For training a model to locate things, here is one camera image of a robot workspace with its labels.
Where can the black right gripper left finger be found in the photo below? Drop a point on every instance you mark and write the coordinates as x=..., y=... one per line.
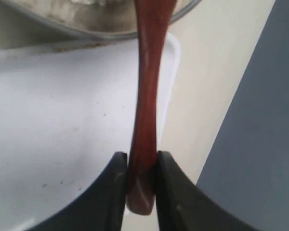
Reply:
x=100, y=207

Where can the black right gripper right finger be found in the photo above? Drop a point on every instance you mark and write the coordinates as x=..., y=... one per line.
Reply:
x=182, y=206

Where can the dark red wooden spoon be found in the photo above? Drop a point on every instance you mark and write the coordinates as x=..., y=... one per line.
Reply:
x=153, y=19

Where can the steel bowl of rice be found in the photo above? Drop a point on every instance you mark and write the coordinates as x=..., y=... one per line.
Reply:
x=100, y=20

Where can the white rectangular tray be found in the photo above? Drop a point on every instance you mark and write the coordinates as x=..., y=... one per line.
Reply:
x=65, y=108

